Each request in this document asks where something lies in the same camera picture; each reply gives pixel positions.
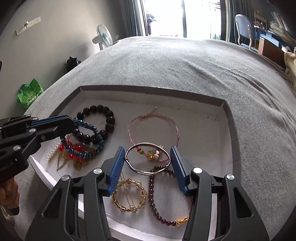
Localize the silver bangle bracelet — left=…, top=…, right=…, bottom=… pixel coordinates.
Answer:
left=124, top=142, right=172, bottom=175

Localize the white pearl hair clip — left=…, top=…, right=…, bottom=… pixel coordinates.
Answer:
left=47, top=147, right=58, bottom=162

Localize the pink string bracelet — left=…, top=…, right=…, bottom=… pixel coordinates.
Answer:
left=126, top=106, right=180, bottom=163

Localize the blue black bead bracelet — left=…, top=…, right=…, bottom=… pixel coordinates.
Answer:
left=59, top=117, right=105, bottom=160

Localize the left hand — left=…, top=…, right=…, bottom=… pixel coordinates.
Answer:
left=0, top=178, right=20, bottom=209

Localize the green plastic bag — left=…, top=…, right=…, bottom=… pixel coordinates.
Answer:
left=17, top=78, right=44, bottom=109

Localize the grey cardboard tray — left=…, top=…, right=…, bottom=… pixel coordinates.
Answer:
left=29, top=86, right=241, bottom=240

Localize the black bag on floor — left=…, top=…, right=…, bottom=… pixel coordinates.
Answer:
left=66, top=56, right=81, bottom=72

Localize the white standing fan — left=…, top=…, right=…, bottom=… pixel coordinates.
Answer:
left=92, top=24, right=113, bottom=51

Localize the grey bed cover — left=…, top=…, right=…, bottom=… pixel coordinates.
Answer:
left=28, top=37, right=295, bottom=238

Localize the dark curtain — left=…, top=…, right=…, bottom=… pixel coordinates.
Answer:
left=120, top=0, right=145, bottom=37

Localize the brown wooden cabinet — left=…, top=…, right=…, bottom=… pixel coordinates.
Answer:
left=258, top=38, right=285, bottom=68

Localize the blue chair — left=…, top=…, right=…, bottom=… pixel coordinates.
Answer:
left=235, top=14, right=258, bottom=52

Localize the cream blanket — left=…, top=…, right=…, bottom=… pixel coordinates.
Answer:
left=284, top=47, right=296, bottom=90

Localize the blue desk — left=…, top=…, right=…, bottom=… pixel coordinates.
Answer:
left=254, top=26, right=295, bottom=51

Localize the stack of books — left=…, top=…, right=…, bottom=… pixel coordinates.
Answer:
left=269, top=11, right=295, bottom=44

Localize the dark garnet bead bracelet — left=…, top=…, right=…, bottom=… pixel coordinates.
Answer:
left=148, top=164, right=193, bottom=227

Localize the red bead gold bracelet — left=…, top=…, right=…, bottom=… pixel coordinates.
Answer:
left=56, top=136, right=93, bottom=171

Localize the white wall hook rail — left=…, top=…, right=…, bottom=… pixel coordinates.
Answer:
left=16, top=16, right=42, bottom=36

